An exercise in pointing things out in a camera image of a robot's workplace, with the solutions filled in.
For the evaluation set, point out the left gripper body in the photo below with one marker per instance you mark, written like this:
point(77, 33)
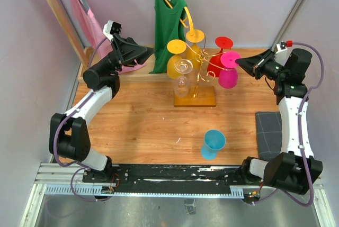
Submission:
point(113, 58)

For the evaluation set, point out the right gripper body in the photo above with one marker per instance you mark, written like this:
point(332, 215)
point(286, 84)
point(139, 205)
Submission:
point(268, 67)

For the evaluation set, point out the magenta goblet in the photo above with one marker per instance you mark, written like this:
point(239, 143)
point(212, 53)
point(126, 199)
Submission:
point(228, 77)

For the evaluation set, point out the red goblet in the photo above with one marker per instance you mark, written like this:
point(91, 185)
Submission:
point(224, 43)

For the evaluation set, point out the yellow goblet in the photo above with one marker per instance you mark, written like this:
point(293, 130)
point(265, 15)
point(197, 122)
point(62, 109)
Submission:
point(194, 37)
point(175, 47)

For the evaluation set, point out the clear wine glass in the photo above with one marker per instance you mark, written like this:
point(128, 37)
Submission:
point(182, 83)

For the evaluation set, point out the blue goblet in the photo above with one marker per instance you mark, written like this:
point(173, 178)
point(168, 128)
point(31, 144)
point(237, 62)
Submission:
point(213, 142)

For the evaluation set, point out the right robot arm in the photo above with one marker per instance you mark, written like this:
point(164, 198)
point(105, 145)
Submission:
point(295, 169)

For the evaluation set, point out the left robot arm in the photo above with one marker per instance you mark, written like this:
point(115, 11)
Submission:
point(69, 137)

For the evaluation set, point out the wooden rack base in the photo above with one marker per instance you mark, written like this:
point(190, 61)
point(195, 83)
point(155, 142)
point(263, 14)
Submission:
point(204, 97)

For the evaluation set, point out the pink cloth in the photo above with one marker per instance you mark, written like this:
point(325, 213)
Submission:
point(90, 26)

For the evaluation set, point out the green tank top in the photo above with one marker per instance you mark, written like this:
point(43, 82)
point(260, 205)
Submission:
point(168, 26)

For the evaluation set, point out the dark grey checked cloth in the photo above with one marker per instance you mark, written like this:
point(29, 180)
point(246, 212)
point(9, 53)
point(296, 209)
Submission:
point(268, 134)

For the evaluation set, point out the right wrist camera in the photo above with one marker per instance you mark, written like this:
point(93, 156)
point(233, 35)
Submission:
point(281, 49)

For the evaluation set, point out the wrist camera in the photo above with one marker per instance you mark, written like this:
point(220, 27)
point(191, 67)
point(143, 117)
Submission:
point(110, 28)
point(281, 49)

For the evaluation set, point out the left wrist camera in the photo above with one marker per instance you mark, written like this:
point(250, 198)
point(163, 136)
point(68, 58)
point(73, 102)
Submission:
point(110, 28)

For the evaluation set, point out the gold wire glass rack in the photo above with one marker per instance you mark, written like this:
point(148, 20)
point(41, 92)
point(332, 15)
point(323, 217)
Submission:
point(203, 57)

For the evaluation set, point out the black mounting rail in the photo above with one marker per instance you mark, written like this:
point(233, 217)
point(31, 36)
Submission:
point(179, 181)

